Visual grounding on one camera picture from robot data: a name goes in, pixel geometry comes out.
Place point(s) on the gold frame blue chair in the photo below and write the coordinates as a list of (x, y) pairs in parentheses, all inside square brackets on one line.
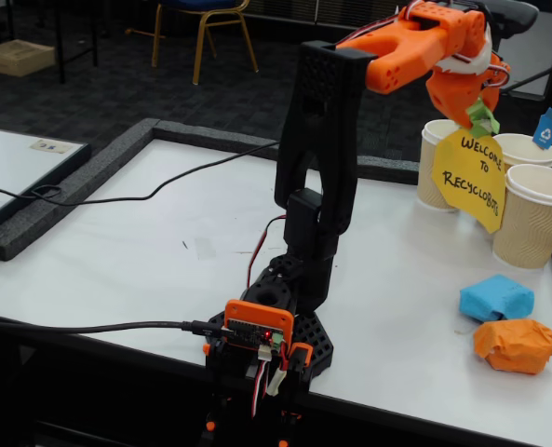
[(201, 4)]

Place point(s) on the orange and black robot arm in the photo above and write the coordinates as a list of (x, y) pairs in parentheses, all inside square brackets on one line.
[(322, 139)]

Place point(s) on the blue paper ball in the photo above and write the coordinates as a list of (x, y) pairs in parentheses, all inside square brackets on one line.
[(494, 298)]

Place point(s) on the orange crumpled paper ball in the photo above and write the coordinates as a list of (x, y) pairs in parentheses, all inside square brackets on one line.
[(517, 347)]

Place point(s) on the clear tape strip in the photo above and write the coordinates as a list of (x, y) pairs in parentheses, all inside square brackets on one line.
[(205, 248)]

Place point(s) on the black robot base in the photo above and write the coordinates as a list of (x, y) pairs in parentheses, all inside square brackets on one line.
[(317, 335)]

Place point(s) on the black metal table frame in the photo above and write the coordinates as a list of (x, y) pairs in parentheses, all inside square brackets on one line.
[(60, 46)]

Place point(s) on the green paper ball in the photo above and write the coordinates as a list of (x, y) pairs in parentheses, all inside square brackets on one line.
[(484, 122)]

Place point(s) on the blue recycling bin label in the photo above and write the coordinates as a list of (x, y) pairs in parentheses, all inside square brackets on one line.
[(547, 130)]

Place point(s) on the black orange table clamp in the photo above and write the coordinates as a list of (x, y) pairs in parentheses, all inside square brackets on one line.
[(210, 424), (300, 357)]

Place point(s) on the ribbed beige paper cup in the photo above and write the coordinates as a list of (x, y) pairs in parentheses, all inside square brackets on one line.
[(522, 150), (531, 228), (426, 181)]

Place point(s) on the orange controller board mount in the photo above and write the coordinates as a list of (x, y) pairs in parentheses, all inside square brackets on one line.
[(257, 316)]

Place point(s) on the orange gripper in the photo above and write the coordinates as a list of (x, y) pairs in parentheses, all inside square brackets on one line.
[(452, 103)]

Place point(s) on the brown cardboard box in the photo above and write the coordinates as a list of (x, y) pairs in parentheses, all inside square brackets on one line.
[(17, 58)]

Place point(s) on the yellow welcome paper sign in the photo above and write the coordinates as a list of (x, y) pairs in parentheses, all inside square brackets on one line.
[(468, 205)]

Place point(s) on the small paper sticker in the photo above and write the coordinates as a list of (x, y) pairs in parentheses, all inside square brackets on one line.
[(49, 146)]

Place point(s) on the black webcam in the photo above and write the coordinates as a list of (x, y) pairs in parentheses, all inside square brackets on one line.
[(513, 16)]

